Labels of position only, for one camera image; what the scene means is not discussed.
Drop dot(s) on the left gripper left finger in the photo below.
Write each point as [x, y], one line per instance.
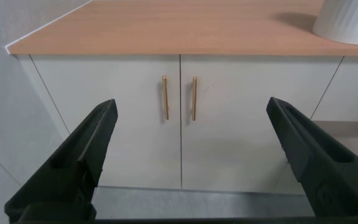
[73, 168]

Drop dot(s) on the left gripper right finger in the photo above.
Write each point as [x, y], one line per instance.
[328, 174]

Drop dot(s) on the white cabinet door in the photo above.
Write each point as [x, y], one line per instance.
[238, 124]
[120, 124]

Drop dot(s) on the white ribbed container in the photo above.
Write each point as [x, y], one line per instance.
[348, 20]

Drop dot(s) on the white kitchen cabinet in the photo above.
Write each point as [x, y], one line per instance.
[172, 28]

